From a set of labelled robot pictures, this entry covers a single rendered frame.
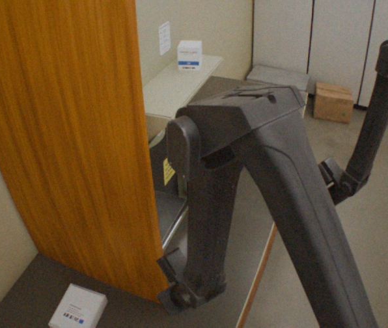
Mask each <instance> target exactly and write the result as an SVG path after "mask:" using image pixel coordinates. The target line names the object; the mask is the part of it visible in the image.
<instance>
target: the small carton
mask: <svg viewBox="0 0 388 328"><path fill-rule="evenodd" d="M177 50H178V70H198V71H200V69H201V64H202V41H192V40H181V41H180V43H179V45H178V47H177Z"/></svg>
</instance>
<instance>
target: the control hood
mask: <svg viewBox="0 0 388 328"><path fill-rule="evenodd" d="M223 61H224V58H222V57H216V56H211V55H202V64H201V69H200V71H198V70H178V58H176V59H175V60H174V61H173V62H172V63H170V64H169V65H168V66H167V67H166V68H164V69H163V70H162V71H161V72H160V73H159V74H158V75H157V76H156V77H155V78H153V79H152V80H151V81H150V82H149V83H148V84H146V85H145V86H144V87H143V99H144V106H145V118H146V130H147V136H148V142H149V140H151V139H152V138H153V137H155V136H156V135H157V134H158V133H159V132H161V131H162V130H163V129H165V128H166V127H167V123H168V122H169V121H171V120H174V119H175V114H176V112H177V110H178V109H179V108H181V107H184V106H186V105H187V104H188V103H189V101H190V100H191V99H192V97H194V95H195V94H196V93H197V92H198V91H199V89H200V88H201V87H202V86H203V85H204V84H205V82H206V81H207V80H208V79H209V78H210V76H211V75H212V74H213V73H214V72H215V71H216V70H217V68H218V67H219V66H220V65H221V63H222V62H223Z"/></svg>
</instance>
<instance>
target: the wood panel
mask: <svg viewBox="0 0 388 328"><path fill-rule="evenodd" d="M0 171H1V174H2V176H3V178H4V181H5V183H6V185H7V188H8V190H9V192H10V195H11V197H12V200H13V201H14V203H15V205H16V208H17V210H18V212H19V214H20V216H21V219H22V221H23V223H24V225H25V227H26V229H27V231H28V233H29V235H30V237H31V239H32V241H33V243H34V245H35V246H36V248H37V250H38V252H39V253H41V254H43V255H45V256H48V257H50V258H52V259H54V260H56V261H58V262H60V263H62V264H64V265H66V266H68V267H71V268H73V269H75V270H77V271H80V272H82V273H84V274H86V275H88V276H90V277H93V278H95V279H98V280H100V281H102V282H105V283H107V284H110V285H112V286H114V287H117V288H120V289H121V290H124V291H127V292H130V293H132V294H135V295H138V296H140V297H143V298H145V299H148V300H151V301H154V302H157V303H159V304H161V302H160V301H159V300H158V298H157V294H158V293H160V292H161V291H163V290H165V289H167V288H168V287H169V284H168V280H167V277H166V276H165V275H164V273H163V271H162V270H161V268H160V267H159V265H158V263H157V262H156V260H158V259H159V258H161V257H162V256H163V248H162V243H161V235H160V230H159V222H158V213H157V208H156V199H155V194H154V184H153V179H152V169H151V164H150V153H149V147H148V136H147V130H146V118H145V106H144V99H143V86H142V78H141V63H140V56H139V40H138V32H137V15H136V6H135V0H0Z"/></svg>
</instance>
